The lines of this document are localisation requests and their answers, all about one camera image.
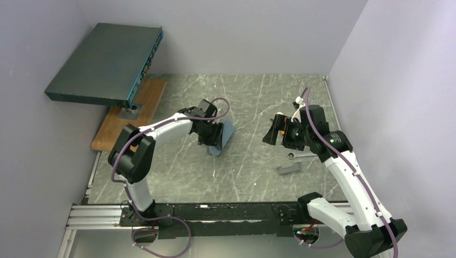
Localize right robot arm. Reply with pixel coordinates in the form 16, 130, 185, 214
262, 105, 408, 257

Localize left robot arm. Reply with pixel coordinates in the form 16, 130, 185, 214
108, 99, 234, 218

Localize silver ratchet wrench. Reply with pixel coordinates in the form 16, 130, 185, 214
287, 153, 316, 160

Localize grey metal stand plate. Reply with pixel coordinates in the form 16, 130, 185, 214
118, 104, 143, 120

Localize wooden board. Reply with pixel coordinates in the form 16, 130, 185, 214
90, 78, 167, 152

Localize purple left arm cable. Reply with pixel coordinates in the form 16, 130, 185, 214
109, 98, 232, 258

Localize grey plastic bracket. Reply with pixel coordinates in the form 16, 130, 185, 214
276, 162, 301, 175

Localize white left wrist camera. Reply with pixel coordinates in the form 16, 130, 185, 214
293, 96, 305, 110

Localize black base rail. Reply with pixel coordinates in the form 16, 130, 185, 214
119, 202, 321, 242

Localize dark network switch box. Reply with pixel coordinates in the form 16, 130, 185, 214
44, 23, 163, 109

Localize aluminium frame rail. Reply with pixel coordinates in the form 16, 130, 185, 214
58, 204, 122, 257

